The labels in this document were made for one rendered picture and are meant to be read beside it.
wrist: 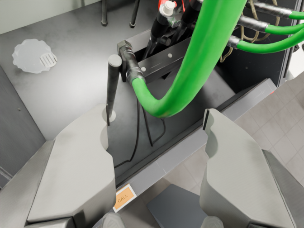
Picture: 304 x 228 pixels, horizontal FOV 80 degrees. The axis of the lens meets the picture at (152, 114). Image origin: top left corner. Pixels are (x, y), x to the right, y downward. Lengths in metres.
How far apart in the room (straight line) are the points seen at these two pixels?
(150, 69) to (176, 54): 0.08
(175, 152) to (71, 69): 0.37
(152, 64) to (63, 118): 0.28
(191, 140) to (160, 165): 0.10
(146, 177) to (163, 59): 0.27
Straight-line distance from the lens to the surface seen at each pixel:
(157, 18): 0.36
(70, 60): 0.60
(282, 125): 2.13
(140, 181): 0.42
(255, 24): 0.44
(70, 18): 0.67
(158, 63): 0.44
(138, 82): 0.20
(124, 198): 0.41
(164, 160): 0.43
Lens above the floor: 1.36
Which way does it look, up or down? 71 degrees down
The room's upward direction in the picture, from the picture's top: 50 degrees clockwise
